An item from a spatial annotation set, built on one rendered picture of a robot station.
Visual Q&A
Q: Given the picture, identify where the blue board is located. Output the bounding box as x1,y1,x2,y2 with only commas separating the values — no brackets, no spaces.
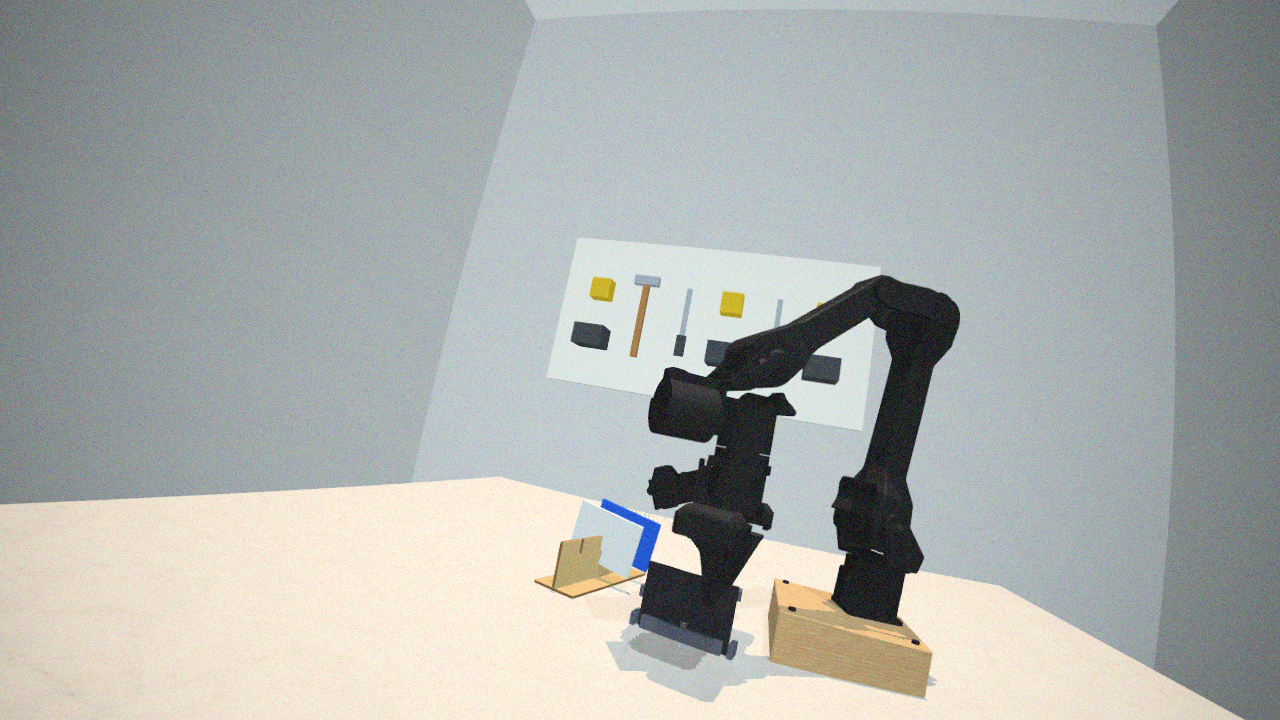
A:
602,498,662,573

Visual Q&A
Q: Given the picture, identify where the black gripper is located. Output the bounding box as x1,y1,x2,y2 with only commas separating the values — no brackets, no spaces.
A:
671,446,774,607

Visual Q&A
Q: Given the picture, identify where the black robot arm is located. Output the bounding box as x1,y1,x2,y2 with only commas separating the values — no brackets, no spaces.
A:
646,275,960,626

